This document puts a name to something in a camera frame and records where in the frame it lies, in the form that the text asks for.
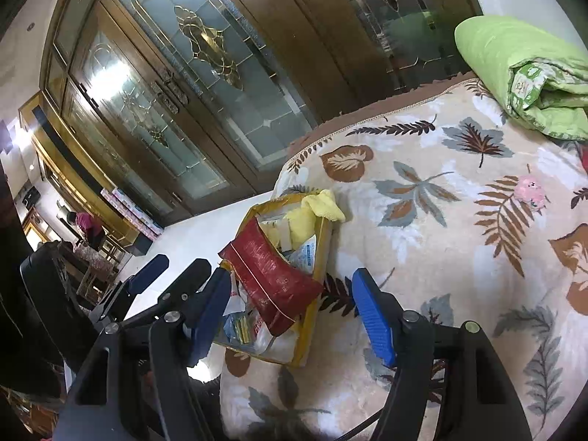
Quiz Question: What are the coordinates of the stack of white boxes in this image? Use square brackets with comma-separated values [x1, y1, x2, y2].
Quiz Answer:
[100, 187, 165, 243]

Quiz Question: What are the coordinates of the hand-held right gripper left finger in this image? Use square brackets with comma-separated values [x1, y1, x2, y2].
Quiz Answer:
[53, 267, 233, 441]

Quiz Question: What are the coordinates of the yellow towel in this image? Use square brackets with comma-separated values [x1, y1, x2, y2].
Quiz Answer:
[259, 188, 346, 251]

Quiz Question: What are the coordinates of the wooden cabinet with glass doors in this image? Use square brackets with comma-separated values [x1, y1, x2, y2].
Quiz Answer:
[39, 0, 483, 244]

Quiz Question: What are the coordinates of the red packet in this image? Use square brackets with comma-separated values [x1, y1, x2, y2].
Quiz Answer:
[218, 216, 325, 337]

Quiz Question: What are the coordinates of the table with patterned cloth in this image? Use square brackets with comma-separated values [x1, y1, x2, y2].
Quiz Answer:
[72, 238, 120, 299]

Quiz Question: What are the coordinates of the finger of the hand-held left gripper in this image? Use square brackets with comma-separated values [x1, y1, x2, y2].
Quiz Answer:
[89, 254, 170, 327]
[119, 258, 213, 327]

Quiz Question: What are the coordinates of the leaf-printed blanket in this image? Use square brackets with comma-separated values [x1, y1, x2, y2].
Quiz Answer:
[220, 77, 588, 441]

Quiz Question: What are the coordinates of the small pink fluffy item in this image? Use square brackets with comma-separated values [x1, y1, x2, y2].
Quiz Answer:
[512, 175, 551, 214]

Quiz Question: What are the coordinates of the clear storage bag yellow trim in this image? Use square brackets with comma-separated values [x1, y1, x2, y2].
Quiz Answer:
[212, 193, 335, 369]

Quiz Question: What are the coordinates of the rolled green quilt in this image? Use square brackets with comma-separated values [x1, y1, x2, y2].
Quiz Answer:
[454, 15, 588, 141]

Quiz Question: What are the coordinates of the packet of blue masks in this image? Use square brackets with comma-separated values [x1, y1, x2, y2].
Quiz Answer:
[285, 234, 319, 279]

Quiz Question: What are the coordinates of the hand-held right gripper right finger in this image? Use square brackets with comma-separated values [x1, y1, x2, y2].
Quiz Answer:
[351, 267, 534, 441]

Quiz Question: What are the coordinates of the black cable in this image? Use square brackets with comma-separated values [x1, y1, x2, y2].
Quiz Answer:
[334, 406, 384, 441]

